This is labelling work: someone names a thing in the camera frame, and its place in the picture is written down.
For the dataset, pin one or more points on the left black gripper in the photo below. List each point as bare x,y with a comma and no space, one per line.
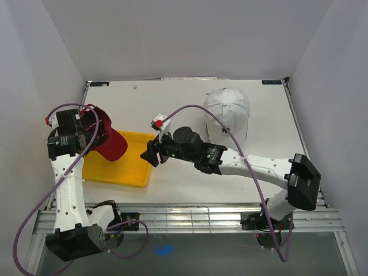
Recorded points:
89,136

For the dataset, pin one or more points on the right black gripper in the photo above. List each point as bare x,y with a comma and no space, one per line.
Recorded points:
150,155

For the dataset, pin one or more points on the yellow plastic tray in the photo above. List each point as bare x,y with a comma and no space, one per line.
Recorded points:
130,170

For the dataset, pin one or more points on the red baseball cap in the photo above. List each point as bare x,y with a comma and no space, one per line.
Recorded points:
110,144

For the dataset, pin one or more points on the white cap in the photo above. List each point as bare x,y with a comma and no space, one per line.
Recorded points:
231,107

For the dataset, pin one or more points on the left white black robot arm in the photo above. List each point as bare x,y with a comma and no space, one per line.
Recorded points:
79,232

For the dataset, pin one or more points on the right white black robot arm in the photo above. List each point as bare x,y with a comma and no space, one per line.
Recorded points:
298,178

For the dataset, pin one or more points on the left table corner label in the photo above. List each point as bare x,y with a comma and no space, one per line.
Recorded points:
99,84

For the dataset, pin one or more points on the blue table corner label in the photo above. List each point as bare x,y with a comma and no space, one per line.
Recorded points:
271,82

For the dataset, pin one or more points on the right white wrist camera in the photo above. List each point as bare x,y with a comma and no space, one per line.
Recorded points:
161,124

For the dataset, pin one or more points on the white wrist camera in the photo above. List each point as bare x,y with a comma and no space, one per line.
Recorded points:
51,119
161,124

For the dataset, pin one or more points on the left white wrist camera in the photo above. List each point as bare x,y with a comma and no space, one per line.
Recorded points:
51,119

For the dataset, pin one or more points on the aluminium frame rail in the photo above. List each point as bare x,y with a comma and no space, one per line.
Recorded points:
179,198

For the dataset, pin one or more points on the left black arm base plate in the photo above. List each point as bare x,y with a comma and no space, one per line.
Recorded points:
132,224

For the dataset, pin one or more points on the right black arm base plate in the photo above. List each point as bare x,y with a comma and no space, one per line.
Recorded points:
258,222

